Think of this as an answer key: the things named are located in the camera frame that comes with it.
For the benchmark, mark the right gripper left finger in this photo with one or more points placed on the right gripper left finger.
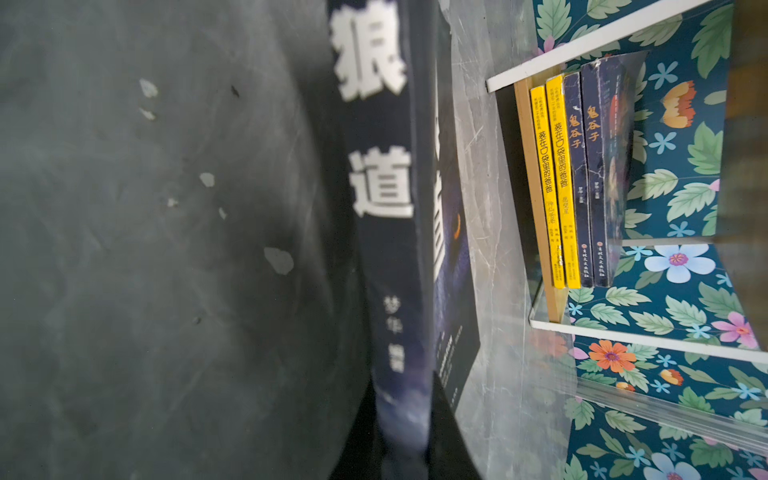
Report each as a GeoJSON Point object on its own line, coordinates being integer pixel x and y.
{"type": "Point", "coordinates": [361, 457]}

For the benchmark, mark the purple book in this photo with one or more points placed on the purple book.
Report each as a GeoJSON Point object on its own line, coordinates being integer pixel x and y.
{"type": "Point", "coordinates": [608, 88]}

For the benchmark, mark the wooden shelf white frame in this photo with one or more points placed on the wooden shelf white frame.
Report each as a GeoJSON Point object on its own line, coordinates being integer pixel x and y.
{"type": "Point", "coordinates": [548, 309]}

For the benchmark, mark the yellow cartoon cover book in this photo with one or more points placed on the yellow cartoon cover book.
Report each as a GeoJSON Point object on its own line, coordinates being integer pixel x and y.
{"type": "Point", "coordinates": [561, 155]}

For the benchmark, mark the yellow book under shelf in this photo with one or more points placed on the yellow book under shelf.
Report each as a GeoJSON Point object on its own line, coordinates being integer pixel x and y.
{"type": "Point", "coordinates": [545, 161]}

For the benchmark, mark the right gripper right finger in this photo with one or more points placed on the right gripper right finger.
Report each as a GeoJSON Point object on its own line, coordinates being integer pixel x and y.
{"type": "Point", "coordinates": [448, 456]}

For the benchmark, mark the dark illustrated cover book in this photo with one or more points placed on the dark illustrated cover book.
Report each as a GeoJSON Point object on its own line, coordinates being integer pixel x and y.
{"type": "Point", "coordinates": [578, 161]}

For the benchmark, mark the black wolf cover book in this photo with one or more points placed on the black wolf cover book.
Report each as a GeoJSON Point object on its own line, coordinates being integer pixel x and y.
{"type": "Point", "coordinates": [392, 64]}

